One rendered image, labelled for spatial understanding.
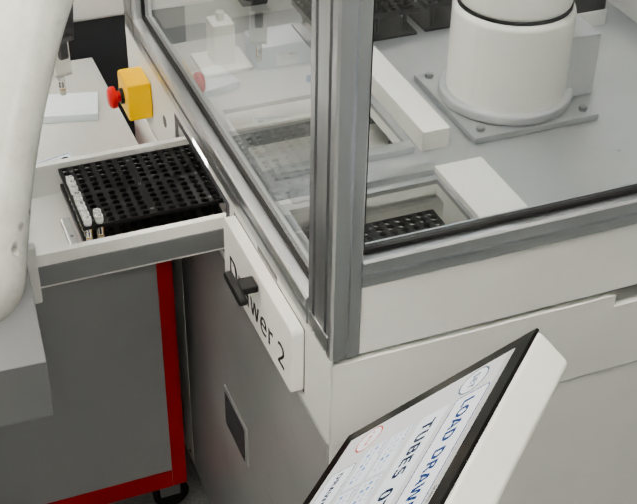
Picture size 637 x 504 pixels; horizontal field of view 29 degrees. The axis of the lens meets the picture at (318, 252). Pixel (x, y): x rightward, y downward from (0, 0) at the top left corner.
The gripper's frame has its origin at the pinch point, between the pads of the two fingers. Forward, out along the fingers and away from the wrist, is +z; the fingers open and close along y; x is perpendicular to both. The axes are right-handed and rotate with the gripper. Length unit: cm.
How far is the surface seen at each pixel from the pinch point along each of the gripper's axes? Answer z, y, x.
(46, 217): 16.5, -19.2, 14.1
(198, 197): 10.1, -36.6, -4.1
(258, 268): 7, -60, 1
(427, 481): -18, -121, 23
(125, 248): 12.5, -38.6, 10.2
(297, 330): 7, -74, 4
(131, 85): 9.6, -0.8, -12.6
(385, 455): -8, -109, 18
